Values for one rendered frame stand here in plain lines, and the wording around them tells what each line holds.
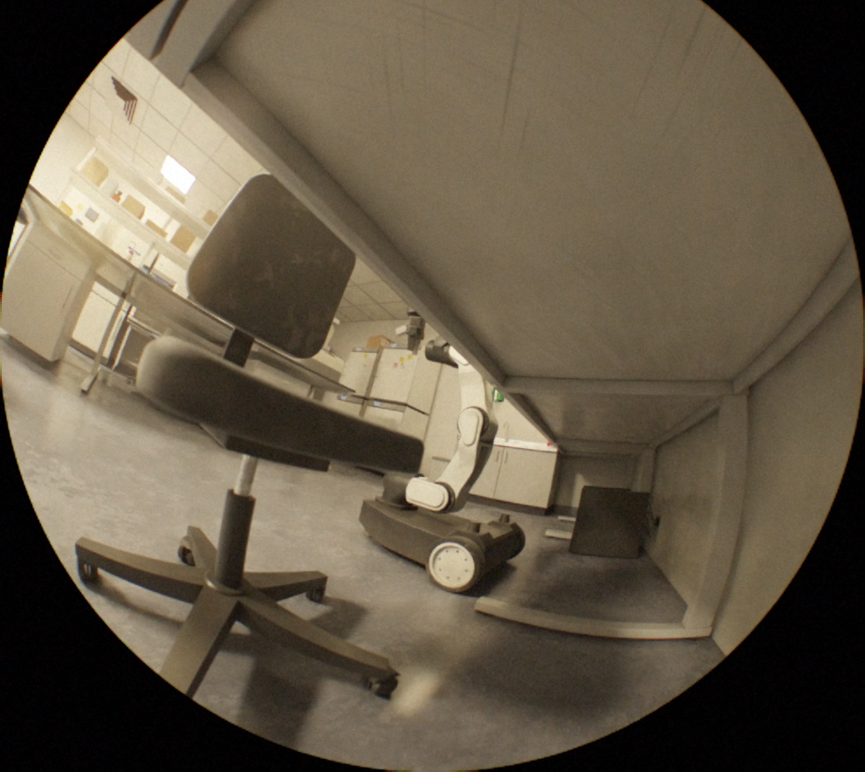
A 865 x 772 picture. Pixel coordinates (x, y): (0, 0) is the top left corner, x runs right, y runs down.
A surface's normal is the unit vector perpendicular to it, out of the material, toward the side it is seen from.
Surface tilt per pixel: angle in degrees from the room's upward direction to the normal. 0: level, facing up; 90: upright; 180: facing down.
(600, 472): 90
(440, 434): 90
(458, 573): 90
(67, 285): 90
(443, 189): 180
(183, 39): 180
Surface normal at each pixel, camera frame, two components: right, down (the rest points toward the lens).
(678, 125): -0.22, 0.90
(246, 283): 0.82, -0.02
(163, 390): 0.33, -0.28
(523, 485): -0.47, -0.43
